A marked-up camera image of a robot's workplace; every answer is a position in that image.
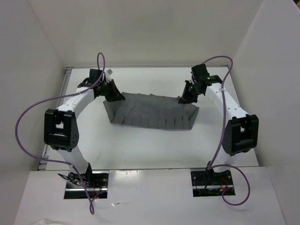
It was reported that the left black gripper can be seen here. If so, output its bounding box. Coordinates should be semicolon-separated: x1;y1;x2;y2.
98;79;124;102

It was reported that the grey pleated skirt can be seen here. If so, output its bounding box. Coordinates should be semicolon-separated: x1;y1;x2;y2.
103;92;199;131

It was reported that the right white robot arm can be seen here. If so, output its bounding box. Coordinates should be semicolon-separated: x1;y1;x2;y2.
179;74;259;184

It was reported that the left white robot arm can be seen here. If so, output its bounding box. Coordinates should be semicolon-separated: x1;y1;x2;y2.
44;78;125;188

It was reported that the white crumpled plastic bag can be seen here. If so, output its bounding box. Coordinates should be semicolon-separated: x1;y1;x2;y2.
32;218;69;225

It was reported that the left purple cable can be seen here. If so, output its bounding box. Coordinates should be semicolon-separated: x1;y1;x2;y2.
15;52;106;215

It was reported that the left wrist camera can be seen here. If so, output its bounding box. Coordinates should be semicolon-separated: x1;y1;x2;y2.
88;69;113;84

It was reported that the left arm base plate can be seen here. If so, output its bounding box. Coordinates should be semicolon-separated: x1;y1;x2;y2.
58;171;109;199

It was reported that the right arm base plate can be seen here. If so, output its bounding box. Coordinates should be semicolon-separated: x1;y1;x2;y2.
190;168;235;197

